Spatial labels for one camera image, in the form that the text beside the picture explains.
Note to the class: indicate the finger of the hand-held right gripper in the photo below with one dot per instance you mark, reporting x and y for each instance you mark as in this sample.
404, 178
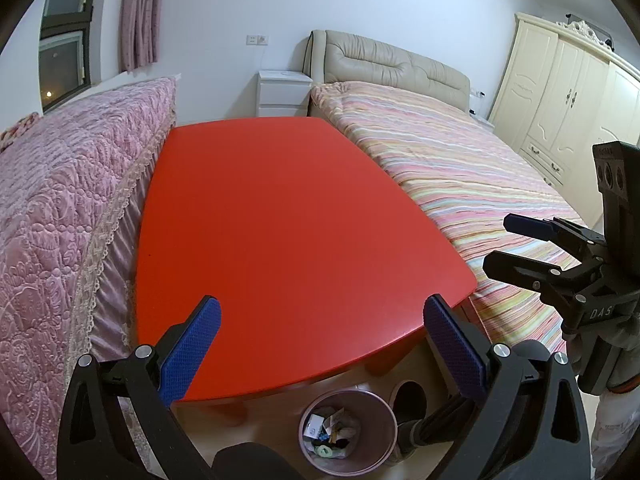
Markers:
530, 226
515, 270

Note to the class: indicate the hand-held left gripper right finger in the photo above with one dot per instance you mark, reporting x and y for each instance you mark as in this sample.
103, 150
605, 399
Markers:
452, 350

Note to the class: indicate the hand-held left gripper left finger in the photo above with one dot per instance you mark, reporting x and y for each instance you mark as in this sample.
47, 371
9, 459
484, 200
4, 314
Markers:
192, 350

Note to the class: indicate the pink trash bin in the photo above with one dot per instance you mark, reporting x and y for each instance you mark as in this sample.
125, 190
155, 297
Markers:
381, 440

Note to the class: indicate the pink white paper box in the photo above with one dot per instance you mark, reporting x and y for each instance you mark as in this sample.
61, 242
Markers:
315, 426

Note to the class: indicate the white green hair scrunchie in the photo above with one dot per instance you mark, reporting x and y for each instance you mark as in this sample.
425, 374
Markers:
325, 452

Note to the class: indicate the person's right hand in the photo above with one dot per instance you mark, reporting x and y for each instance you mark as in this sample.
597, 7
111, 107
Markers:
627, 360

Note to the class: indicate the grey slipper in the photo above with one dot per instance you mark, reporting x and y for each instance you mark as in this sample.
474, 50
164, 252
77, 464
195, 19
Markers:
407, 400

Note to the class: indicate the person's right leg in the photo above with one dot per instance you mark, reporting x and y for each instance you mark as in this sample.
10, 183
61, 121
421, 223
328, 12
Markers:
532, 350

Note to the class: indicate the person's leg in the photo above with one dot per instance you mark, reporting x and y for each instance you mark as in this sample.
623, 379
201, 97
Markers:
255, 462
532, 350

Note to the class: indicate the bed with striped cover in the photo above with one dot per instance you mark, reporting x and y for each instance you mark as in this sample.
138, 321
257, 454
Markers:
450, 170

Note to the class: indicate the white nightstand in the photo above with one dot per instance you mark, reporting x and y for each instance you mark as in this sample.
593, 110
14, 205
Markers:
482, 121
280, 92

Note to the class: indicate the person's left leg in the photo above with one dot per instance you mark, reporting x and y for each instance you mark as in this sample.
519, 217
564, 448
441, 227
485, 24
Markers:
255, 462

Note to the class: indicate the cream wardrobe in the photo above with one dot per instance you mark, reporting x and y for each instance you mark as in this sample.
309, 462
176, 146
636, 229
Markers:
560, 100

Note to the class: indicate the red table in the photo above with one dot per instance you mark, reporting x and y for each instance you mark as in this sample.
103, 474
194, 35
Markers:
280, 220

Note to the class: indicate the pink quilted sofa cover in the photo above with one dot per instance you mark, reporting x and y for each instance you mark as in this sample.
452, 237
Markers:
50, 210

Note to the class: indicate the beige padded headboard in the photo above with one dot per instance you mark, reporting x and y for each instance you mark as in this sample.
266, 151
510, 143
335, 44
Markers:
380, 60

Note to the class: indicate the pink patterned cushion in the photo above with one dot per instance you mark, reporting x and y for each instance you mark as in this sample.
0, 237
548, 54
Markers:
17, 130

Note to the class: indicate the dark glass window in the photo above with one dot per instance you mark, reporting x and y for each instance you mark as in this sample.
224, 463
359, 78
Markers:
62, 60

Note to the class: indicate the pink curtain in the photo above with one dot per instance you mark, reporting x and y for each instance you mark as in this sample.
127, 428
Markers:
142, 10

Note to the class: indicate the white wall socket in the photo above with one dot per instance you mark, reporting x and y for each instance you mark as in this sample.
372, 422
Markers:
257, 39

